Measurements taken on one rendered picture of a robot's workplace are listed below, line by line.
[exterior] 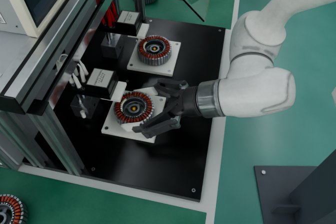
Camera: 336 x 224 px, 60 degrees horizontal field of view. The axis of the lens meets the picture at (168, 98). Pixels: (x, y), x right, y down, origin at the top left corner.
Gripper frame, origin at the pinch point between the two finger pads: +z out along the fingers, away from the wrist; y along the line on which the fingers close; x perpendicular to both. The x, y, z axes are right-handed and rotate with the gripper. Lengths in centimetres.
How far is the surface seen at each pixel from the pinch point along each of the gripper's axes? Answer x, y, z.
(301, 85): -108, 92, -31
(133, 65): 0.8, 17.9, 6.2
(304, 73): -109, 103, -34
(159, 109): -4.8, 2.7, -4.5
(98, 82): 14.1, -1.7, 1.5
